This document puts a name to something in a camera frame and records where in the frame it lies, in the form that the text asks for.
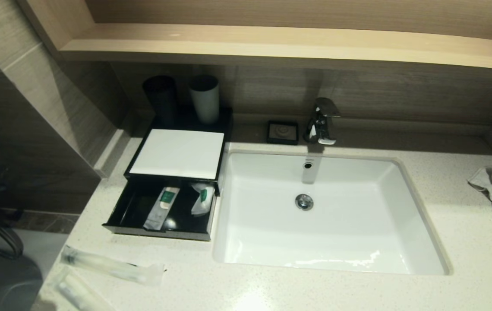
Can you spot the white sachet with green square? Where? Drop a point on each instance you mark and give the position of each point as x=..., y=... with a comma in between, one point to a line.
x=196, y=186

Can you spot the small plain white sachet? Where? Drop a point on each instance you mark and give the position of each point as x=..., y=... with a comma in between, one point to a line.
x=203, y=203

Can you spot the grey plastic cup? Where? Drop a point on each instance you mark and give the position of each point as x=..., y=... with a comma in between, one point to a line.
x=205, y=103

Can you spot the black tray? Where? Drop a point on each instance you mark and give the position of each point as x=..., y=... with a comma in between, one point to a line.
x=134, y=207

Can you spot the black amenity box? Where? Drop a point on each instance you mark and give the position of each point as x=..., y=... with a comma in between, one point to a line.
x=226, y=129

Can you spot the black soap dish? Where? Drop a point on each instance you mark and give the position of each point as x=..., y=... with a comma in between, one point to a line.
x=282, y=131

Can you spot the chrome drain stopper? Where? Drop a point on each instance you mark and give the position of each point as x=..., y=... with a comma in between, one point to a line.
x=304, y=202

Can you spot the chrome faucet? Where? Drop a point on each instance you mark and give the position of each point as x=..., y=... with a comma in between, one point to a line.
x=321, y=125

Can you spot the grey sachet with green label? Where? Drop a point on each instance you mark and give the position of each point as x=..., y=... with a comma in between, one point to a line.
x=162, y=207

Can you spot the black cup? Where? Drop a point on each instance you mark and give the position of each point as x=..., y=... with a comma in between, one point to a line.
x=162, y=99

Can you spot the white sink basin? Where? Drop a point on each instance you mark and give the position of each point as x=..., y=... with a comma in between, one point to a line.
x=336, y=233

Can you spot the long clear toothbrush packet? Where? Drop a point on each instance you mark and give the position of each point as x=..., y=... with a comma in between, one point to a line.
x=108, y=264

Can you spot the clear toothbrush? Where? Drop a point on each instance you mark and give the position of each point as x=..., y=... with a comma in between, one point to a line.
x=77, y=291

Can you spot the wooden wall shelf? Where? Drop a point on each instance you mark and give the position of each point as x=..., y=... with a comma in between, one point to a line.
x=315, y=41

